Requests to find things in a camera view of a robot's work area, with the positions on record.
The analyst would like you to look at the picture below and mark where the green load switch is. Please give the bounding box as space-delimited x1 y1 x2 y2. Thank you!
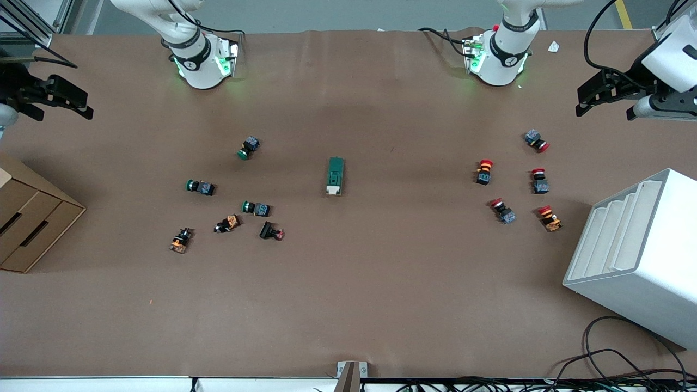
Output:
326 157 345 197

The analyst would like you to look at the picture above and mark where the brown cardboard box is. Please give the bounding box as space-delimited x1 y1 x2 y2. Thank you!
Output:
0 152 87 274

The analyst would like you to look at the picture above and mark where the red button orange block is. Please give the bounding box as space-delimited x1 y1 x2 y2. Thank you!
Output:
537 205 564 232

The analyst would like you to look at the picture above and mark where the white stepped rack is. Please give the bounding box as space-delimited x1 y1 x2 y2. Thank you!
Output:
563 168 697 351

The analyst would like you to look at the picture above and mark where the brown paper table cover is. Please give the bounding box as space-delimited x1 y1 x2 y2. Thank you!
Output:
0 28 697 379

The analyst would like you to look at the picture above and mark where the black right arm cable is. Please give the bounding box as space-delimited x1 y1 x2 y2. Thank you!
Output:
0 15 78 70

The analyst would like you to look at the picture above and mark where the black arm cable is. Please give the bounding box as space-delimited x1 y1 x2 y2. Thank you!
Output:
584 0 681 88
0 15 78 70

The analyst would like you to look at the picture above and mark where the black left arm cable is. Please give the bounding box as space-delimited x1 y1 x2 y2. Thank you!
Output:
584 0 681 88

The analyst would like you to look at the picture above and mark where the aluminium frame profile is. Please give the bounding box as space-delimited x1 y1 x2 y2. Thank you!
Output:
652 0 697 42
0 0 76 48

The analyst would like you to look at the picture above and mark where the black base connector cable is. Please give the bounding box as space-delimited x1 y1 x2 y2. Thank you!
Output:
418 27 473 58

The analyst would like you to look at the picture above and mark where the black looped floor cable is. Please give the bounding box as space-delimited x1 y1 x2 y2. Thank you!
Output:
555 316 691 384

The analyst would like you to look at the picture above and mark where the black cable bundle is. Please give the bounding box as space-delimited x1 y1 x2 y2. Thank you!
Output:
381 378 697 392

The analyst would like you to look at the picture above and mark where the metal table edge bracket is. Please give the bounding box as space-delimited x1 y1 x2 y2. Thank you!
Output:
337 361 368 392

